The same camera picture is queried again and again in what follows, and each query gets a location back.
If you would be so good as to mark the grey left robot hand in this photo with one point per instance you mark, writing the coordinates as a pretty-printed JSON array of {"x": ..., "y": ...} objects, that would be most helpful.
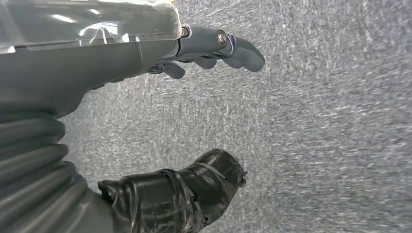
[{"x": 64, "y": 64}]

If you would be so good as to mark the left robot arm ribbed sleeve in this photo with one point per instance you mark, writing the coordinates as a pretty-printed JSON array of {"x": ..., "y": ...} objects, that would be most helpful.
[{"x": 32, "y": 160}]

